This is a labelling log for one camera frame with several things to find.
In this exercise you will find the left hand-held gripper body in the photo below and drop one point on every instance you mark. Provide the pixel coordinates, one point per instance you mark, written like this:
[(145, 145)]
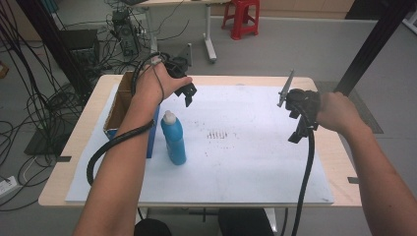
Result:
[(178, 67)]

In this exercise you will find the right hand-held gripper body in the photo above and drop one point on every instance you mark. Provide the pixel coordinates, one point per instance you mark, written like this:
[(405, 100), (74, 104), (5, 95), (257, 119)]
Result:
[(303, 103)]

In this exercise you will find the blue bottle with white cap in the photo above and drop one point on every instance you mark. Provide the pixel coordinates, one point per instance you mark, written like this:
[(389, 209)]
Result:
[(174, 141)]

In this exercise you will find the blue cardboard box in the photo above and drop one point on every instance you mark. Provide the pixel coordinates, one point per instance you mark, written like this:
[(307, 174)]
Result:
[(119, 108)]

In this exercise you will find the person's left hand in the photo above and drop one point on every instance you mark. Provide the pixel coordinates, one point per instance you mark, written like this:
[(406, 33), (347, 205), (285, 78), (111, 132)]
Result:
[(152, 85)]

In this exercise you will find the person's right hand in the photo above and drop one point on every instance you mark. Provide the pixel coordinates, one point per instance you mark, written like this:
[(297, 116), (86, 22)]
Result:
[(337, 111)]

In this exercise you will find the white desk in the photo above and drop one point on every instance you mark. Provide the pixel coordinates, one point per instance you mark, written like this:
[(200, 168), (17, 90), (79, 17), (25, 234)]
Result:
[(209, 39)]

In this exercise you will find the grey gridded floor mat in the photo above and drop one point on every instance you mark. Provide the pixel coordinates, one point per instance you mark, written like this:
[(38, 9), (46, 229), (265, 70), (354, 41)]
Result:
[(367, 111)]

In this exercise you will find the black tape strip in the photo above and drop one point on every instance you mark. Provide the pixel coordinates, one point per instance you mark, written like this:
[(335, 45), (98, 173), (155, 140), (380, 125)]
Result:
[(353, 180), (64, 159)]

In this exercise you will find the red plastic stool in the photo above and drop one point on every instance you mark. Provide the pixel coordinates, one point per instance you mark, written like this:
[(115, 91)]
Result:
[(242, 19)]

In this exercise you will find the person's right knee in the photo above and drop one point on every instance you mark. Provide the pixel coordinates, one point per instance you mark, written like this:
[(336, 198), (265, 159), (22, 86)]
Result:
[(246, 223)]

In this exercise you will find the person's knee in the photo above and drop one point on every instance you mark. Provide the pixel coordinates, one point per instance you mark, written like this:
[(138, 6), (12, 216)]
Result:
[(152, 228), (246, 223)]

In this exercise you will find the black equipment case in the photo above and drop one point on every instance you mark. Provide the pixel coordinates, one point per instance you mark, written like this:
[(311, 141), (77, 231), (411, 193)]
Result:
[(80, 44)]

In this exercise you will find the person's left knee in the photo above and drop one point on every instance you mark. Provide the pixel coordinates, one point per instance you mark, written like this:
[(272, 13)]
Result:
[(152, 228)]

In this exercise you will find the white power strip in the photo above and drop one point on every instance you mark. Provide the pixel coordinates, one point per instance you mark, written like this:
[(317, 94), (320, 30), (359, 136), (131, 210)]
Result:
[(7, 186)]

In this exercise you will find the black metal frame post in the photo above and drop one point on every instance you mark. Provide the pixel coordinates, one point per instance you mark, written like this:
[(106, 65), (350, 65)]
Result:
[(373, 42), (54, 49)]

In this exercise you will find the black floor base plate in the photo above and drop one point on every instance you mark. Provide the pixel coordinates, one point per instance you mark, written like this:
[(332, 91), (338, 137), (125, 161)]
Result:
[(41, 144)]

